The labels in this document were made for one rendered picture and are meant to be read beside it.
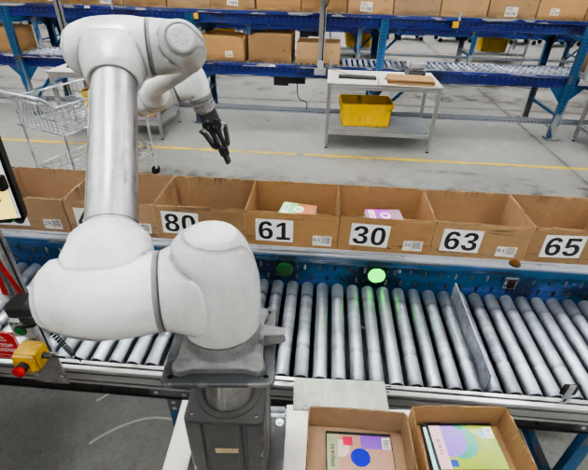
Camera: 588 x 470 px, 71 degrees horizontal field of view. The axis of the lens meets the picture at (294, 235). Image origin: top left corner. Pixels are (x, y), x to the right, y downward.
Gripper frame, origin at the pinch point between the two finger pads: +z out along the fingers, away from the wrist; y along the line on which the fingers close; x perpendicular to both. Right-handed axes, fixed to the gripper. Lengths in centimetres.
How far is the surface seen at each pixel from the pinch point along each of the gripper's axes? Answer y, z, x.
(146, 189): -51, 12, 7
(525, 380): 100, 75, -63
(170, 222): -26.9, 15.6, -20.3
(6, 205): -39, -28, -66
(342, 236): 42, 40, -15
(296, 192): 20.3, 31.3, 12.2
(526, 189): 184, 211, 239
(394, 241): 63, 47, -14
